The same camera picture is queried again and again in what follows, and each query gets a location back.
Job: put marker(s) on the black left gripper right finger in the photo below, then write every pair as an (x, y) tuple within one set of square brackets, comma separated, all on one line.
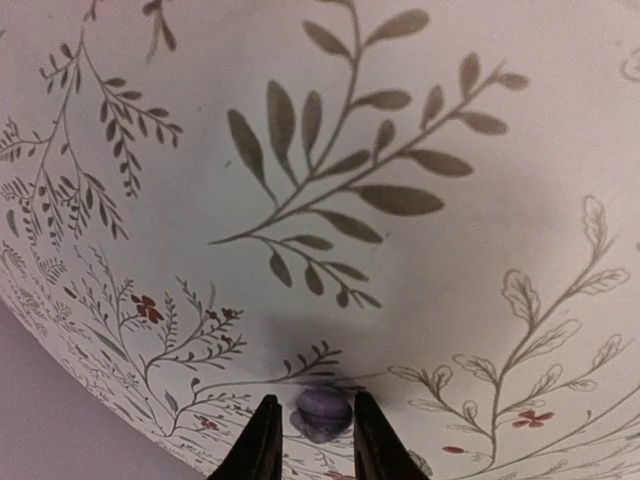
[(378, 451)]

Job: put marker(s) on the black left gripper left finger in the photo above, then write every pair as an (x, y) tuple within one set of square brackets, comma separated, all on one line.
[(257, 453)]

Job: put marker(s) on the floral patterned table mat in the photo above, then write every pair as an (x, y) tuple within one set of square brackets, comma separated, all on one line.
[(437, 202)]

